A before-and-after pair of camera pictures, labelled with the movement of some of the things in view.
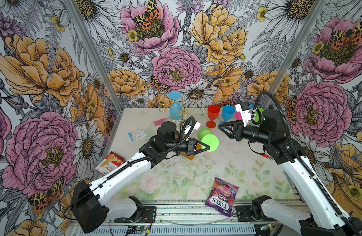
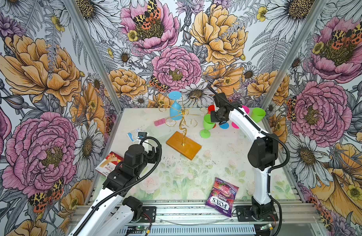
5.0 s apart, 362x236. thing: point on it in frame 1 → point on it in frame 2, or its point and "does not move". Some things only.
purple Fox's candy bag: x=222 y=196 does not move
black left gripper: x=192 y=145 → x=154 y=156
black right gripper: x=238 y=129 → x=213 y=119
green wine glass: x=256 y=116 does not move
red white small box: x=112 y=160 does not move
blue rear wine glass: x=176 y=112 does not move
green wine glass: x=205 y=135 → x=207 y=125
